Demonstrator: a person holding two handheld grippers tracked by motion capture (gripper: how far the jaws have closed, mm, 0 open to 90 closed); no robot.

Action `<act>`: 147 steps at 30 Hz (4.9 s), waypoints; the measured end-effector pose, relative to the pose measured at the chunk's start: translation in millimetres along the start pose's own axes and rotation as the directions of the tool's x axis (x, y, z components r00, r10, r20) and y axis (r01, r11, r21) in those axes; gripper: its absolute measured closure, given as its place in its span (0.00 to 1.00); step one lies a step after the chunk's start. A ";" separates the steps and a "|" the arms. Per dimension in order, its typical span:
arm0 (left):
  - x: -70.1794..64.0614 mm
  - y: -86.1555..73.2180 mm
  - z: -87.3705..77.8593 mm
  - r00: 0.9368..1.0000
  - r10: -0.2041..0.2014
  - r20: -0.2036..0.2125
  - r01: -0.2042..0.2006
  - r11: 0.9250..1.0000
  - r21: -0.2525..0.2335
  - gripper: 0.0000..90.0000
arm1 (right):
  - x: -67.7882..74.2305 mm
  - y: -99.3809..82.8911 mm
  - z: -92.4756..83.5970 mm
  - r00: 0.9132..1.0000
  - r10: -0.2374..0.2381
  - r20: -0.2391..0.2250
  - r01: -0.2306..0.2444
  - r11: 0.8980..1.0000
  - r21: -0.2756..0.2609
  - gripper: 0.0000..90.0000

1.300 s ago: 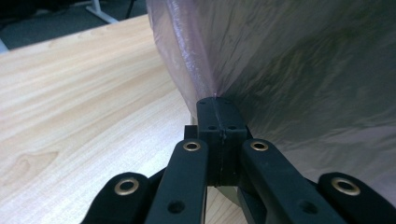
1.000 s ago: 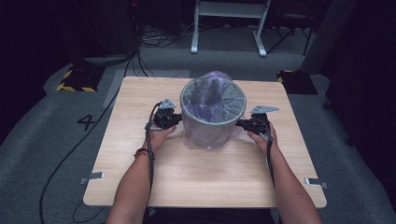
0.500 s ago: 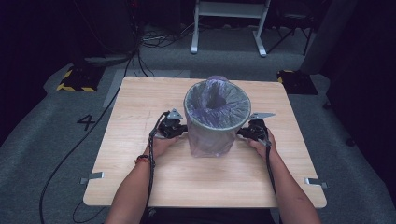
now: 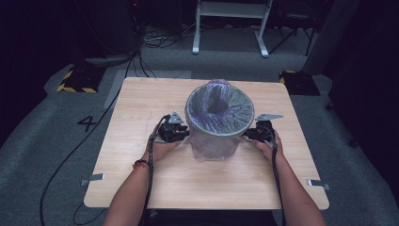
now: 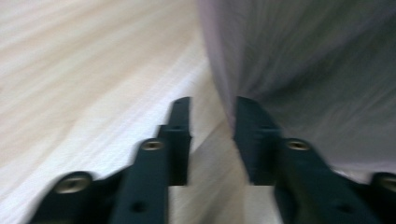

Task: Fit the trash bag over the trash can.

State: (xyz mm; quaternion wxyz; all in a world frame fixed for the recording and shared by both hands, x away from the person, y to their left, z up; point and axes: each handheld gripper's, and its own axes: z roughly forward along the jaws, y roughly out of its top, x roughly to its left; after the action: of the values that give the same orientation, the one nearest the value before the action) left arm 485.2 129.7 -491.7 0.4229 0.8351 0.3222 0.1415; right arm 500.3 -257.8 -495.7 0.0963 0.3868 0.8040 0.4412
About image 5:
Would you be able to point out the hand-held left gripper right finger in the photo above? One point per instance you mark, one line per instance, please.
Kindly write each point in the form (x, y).
(299, 174)

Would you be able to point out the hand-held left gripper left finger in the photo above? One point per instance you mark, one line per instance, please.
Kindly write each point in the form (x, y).
(149, 180)

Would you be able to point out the purple plastic bag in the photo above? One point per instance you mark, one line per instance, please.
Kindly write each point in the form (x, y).
(295, 46)

